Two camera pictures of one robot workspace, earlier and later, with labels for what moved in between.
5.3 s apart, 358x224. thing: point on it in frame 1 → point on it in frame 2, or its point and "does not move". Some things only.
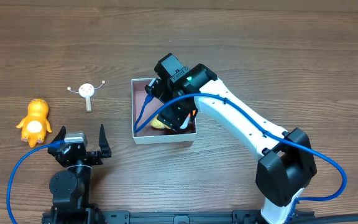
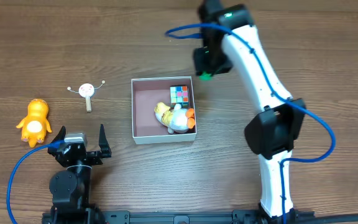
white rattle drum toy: x=86 y=90 does not move
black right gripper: x=173 y=115 → x=209 y=66
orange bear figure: x=33 y=127 does not move
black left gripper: x=81 y=154 does not move
